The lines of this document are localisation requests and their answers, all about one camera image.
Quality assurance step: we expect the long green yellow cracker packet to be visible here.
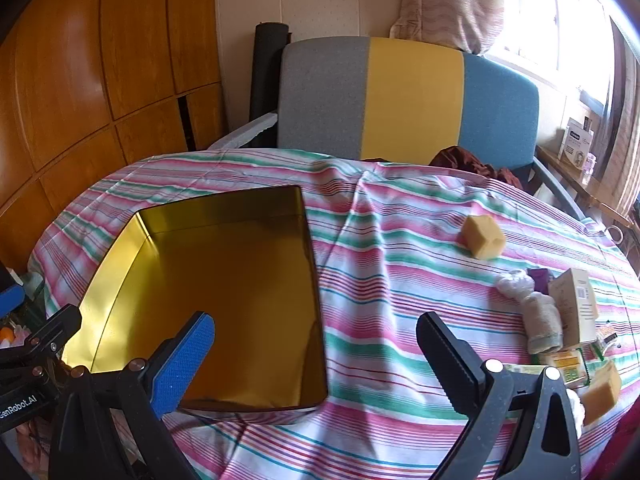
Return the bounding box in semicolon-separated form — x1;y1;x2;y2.
502;350;591;390

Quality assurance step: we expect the yellow sponge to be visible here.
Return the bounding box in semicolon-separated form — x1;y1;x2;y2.
580;360;622;426
460;215;505;260

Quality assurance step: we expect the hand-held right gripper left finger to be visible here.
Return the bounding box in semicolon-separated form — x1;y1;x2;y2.
47;311;217;480

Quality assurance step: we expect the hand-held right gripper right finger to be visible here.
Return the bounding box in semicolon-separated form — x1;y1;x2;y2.
416;311;585;480

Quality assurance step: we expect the wooden wardrobe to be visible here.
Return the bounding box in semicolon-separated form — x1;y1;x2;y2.
0;0;226;271

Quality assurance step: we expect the window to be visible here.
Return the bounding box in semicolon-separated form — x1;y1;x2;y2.
487;0;616;106

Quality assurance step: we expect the small green snack packet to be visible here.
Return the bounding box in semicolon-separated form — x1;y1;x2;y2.
595;325;621;361

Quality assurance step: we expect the wooden side table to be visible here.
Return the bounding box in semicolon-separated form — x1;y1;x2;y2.
535;145;633;228

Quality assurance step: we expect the patterned beige curtain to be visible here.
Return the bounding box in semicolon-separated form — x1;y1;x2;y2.
605;15;640;221

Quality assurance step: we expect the purple snack packet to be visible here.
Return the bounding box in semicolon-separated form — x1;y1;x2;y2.
525;268;553;293

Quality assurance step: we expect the gold metal tin box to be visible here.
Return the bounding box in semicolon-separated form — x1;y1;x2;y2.
61;185;329;413

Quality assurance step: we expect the red garment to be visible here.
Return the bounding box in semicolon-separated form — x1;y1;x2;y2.
585;395;640;480

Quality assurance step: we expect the grey yellow blue chair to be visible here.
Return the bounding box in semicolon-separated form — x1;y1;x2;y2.
207;36;586;221

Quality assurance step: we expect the black rolled mat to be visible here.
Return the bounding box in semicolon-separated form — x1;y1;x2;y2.
250;22;292;133

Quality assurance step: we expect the white printed box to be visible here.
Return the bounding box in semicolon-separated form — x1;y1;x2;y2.
557;117;596;168

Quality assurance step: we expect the white plastic bag ball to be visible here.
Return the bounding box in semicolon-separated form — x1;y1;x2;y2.
495;270;536;303
565;387;587;436

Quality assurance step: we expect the beige knit sock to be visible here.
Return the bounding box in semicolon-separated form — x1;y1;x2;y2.
520;291;563;353

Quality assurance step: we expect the striped tablecloth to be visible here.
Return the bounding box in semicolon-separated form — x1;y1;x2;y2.
27;147;640;480

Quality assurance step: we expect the bundled patterned curtain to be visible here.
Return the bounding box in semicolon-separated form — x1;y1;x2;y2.
390;0;506;56

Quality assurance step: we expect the dark red cloth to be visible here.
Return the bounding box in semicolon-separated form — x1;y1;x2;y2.
430;145;531;191

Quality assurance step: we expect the small beige cardboard box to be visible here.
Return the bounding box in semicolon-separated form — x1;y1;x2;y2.
547;267;599;351

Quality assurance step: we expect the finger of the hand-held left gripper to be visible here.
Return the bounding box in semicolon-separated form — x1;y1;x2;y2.
0;285;25;313
30;305;82;356

